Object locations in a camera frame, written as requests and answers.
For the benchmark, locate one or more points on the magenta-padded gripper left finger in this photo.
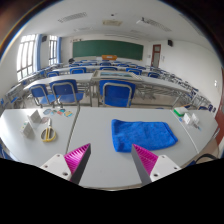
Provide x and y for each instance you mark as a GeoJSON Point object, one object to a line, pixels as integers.
{"type": "Point", "coordinates": [58, 165]}

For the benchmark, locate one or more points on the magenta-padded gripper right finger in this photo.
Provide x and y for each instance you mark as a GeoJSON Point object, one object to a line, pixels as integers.
{"type": "Point", "coordinates": [161, 166]}

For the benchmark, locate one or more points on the blue terry towel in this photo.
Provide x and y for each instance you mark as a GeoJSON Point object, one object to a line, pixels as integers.
{"type": "Point", "coordinates": [143, 135]}

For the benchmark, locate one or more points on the colourful cartoon sticker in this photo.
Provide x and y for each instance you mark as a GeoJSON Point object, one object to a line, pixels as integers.
{"type": "Point", "coordinates": [68, 114]}
{"type": "Point", "coordinates": [58, 112]}
{"type": "Point", "coordinates": [47, 111]}

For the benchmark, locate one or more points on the small white carton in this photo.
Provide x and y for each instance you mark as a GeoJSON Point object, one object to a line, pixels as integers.
{"type": "Point", "coordinates": [195, 117]}
{"type": "Point", "coordinates": [187, 118]}

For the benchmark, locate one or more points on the green and white box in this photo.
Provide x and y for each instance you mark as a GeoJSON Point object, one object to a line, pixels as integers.
{"type": "Point", "coordinates": [181, 111]}

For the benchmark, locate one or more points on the blue metal-framed chair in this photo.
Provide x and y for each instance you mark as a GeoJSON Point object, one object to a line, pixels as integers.
{"type": "Point", "coordinates": [116, 95]}
{"type": "Point", "coordinates": [66, 90]}
{"type": "Point", "coordinates": [39, 91]}

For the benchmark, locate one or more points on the rows of grey desks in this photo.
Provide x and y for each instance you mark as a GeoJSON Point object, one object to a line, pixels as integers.
{"type": "Point", "coordinates": [160, 81]}

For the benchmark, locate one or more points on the grey long classroom desk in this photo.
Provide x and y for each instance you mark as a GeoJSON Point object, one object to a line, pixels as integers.
{"type": "Point", "coordinates": [63, 78]}

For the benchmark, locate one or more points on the group of blue chairs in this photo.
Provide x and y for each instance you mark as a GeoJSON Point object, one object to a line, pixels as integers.
{"type": "Point", "coordinates": [77, 70]}

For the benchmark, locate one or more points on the grey desk with glass top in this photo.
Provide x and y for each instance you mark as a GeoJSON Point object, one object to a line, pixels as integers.
{"type": "Point", "coordinates": [113, 75]}

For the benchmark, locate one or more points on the red-brown door with window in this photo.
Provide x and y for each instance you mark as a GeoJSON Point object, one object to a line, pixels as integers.
{"type": "Point", "coordinates": [156, 56]}

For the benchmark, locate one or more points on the large bright window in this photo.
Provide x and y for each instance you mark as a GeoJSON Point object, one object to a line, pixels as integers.
{"type": "Point", "coordinates": [25, 56]}

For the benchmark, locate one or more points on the blue curtain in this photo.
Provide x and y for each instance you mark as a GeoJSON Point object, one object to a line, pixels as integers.
{"type": "Point", "coordinates": [38, 51]}
{"type": "Point", "coordinates": [59, 50]}

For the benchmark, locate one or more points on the narrow bright window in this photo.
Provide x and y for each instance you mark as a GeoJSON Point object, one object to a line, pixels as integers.
{"type": "Point", "coordinates": [52, 50]}

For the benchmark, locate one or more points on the orange lectern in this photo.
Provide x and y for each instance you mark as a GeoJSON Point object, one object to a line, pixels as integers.
{"type": "Point", "coordinates": [109, 57]}

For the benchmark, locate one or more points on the green blackboard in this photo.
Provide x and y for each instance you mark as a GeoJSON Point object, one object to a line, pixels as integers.
{"type": "Point", "coordinates": [106, 49]}

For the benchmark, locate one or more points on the group of ceiling lights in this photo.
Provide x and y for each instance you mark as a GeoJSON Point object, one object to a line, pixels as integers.
{"type": "Point", "coordinates": [72, 16]}

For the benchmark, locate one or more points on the black wall speaker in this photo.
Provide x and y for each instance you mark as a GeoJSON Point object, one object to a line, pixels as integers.
{"type": "Point", "coordinates": [170, 42]}
{"type": "Point", "coordinates": [44, 38]}

